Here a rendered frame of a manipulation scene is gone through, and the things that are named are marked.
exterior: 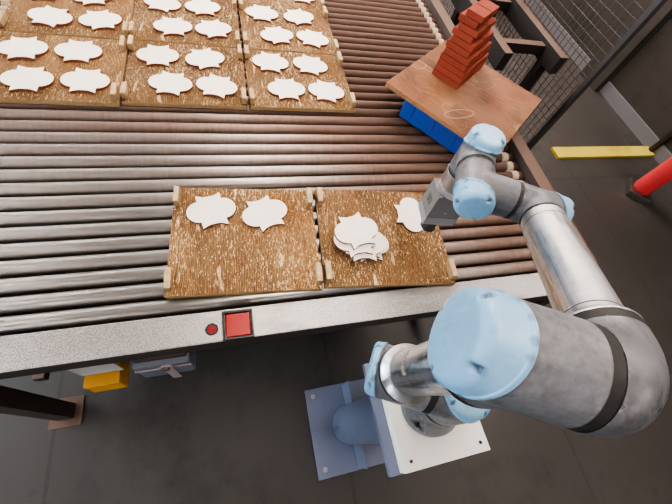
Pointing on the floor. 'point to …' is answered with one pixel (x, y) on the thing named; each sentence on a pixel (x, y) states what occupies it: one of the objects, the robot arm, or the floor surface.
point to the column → (349, 429)
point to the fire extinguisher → (639, 190)
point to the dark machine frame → (546, 52)
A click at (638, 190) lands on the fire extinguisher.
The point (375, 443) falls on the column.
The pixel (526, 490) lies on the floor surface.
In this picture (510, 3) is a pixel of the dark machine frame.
